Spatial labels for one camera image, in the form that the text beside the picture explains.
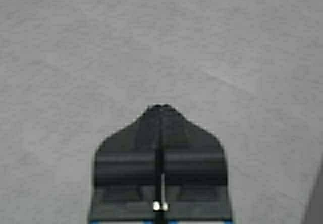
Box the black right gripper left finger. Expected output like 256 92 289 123
88 104 162 223

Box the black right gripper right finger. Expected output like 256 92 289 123
161 104 233 223

